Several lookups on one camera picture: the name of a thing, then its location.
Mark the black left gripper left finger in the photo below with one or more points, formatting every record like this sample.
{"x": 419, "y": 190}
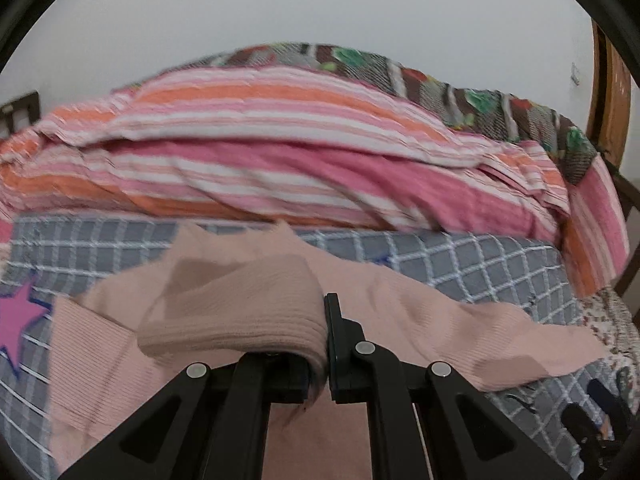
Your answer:
{"x": 207, "y": 423}

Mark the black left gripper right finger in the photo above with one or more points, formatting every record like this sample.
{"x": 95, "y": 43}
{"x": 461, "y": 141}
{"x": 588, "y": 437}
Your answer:
{"x": 425, "y": 422}

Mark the pink knitted sweater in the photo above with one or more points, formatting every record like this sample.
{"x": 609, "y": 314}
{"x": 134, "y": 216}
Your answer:
{"x": 209, "y": 298}

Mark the floral bed sheet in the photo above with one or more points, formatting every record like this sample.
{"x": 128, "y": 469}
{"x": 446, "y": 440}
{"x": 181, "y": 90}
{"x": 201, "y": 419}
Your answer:
{"x": 610, "y": 320}

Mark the grey checked bed cover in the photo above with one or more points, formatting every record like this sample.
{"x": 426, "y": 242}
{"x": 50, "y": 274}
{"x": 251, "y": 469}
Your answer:
{"x": 67, "y": 254}

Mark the pink orange striped quilt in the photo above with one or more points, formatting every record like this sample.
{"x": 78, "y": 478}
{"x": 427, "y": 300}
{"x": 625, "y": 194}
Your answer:
{"x": 281, "y": 143}

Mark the multicolour patterned blanket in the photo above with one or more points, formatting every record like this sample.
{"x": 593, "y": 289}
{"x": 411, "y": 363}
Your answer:
{"x": 499, "y": 116}

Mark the brown wooden door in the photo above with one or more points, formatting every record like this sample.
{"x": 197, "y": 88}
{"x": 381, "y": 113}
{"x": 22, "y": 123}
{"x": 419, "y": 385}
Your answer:
{"x": 610, "y": 108}

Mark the dark wooden headboard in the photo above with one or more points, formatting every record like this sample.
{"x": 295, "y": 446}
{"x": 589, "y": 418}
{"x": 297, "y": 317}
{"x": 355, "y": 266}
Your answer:
{"x": 19, "y": 114}

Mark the white wall switch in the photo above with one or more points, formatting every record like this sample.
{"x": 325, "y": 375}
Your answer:
{"x": 575, "y": 75}

